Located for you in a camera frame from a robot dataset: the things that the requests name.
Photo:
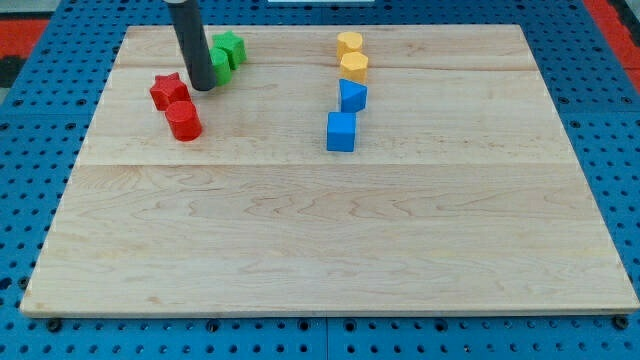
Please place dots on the green cylinder block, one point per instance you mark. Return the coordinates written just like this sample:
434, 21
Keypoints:
221, 66

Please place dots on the green star block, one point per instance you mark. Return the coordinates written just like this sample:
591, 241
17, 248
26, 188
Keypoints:
234, 47

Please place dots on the red star block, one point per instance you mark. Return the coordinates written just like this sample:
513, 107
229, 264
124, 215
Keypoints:
168, 89

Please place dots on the blue cube block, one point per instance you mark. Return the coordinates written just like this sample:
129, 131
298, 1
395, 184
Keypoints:
341, 131

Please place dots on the blue triangle block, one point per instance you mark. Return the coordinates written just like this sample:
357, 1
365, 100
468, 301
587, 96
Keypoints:
352, 96

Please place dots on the yellow hexagon block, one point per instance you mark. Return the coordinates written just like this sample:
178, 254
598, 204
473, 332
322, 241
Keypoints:
354, 67

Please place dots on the yellow heart block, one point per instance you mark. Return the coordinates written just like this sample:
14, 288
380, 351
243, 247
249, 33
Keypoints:
348, 42

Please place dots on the light wooden board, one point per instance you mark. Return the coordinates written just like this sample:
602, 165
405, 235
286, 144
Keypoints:
463, 195

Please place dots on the red cylinder block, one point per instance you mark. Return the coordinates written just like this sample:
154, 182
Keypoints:
183, 120

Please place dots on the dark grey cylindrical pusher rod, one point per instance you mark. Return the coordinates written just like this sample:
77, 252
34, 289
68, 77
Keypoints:
188, 27

